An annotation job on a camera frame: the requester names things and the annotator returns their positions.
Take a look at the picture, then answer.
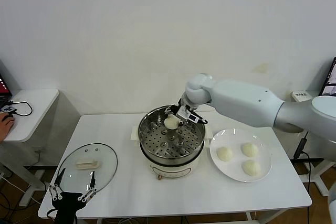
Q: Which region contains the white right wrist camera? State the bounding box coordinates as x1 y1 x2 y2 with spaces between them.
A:
176 110 200 124

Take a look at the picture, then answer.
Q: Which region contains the white steamed baozi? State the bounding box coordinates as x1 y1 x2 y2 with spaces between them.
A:
240 142 259 158
216 146 234 162
241 159 262 177
164 115 181 130

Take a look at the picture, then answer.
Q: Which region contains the thin black desk cable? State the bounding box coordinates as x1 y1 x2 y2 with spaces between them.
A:
7 100 34 118

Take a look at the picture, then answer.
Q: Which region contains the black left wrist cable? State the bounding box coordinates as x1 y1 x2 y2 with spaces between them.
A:
46 207 58 221

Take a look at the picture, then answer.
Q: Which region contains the white box black print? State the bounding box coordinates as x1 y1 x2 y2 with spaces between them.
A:
291 91 311 102

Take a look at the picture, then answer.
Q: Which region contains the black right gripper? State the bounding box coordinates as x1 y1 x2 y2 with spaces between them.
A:
164 98 197 126

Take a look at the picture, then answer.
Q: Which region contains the person's bare hand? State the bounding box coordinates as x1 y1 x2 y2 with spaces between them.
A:
0 115 16 143

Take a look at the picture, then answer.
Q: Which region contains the black power adapter cable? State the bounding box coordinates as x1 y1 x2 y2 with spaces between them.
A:
293 131 314 196

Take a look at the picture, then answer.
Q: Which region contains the cream electric cooker base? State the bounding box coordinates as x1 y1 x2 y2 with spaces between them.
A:
139 140 205 182

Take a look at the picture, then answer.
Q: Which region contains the white side table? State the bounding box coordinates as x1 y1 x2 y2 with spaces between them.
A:
267 90 336 197
0 89 81 208

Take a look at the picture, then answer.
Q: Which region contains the white round plate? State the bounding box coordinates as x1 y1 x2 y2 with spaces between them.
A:
209 128 273 183

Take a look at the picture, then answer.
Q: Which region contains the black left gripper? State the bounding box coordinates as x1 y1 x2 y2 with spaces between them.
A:
48 167 97 224

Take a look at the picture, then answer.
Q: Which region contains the steel steamer basket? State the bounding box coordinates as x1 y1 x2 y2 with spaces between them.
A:
130 105 213 161

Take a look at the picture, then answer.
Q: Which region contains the black laptop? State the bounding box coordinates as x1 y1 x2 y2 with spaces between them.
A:
0 60 13 106
319 56 336 96

